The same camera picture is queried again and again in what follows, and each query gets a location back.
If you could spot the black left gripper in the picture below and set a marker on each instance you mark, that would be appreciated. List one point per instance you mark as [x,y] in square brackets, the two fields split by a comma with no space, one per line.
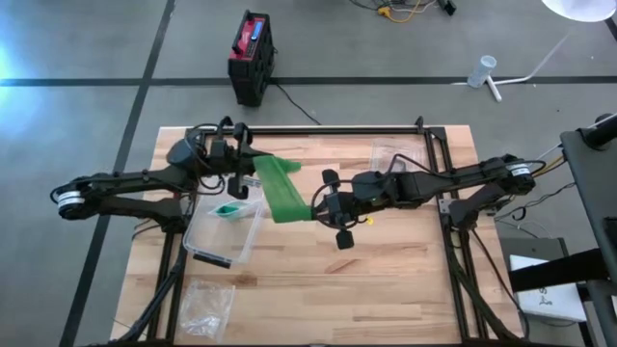
[226,159]

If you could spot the green elastic bandage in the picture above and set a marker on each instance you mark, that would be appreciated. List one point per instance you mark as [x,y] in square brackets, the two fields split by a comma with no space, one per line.
[282,193]

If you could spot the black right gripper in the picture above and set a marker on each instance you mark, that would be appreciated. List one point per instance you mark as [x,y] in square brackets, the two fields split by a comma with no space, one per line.
[344,207]

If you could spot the black plug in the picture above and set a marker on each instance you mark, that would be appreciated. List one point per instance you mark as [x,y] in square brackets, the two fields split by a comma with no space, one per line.
[448,7]

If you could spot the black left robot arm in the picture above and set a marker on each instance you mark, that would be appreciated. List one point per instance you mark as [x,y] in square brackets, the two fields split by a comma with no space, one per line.
[135,180]

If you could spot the white box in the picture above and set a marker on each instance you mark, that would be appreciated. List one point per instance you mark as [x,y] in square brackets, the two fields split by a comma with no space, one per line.
[549,303]

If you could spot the black desk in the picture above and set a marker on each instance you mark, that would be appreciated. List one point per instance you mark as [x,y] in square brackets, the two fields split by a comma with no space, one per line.
[593,183]

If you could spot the clear plastic container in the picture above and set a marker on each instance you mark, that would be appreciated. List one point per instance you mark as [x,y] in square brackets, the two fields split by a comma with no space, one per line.
[217,241]

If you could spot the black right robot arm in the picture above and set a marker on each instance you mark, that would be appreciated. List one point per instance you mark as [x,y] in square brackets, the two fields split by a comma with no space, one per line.
[458,180]

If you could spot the red and black power station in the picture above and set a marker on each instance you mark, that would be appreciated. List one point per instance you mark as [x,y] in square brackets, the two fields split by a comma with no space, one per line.
[250,62]

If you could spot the teal elastic bandage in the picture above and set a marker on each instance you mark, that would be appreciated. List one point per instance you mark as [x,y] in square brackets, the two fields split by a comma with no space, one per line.
[226,209]

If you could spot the clear plastic bag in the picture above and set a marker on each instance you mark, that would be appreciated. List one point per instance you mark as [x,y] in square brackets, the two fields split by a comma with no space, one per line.
[207,308]

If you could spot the white floor lamp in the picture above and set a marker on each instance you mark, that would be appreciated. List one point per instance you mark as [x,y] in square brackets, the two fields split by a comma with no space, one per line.
[578,8]

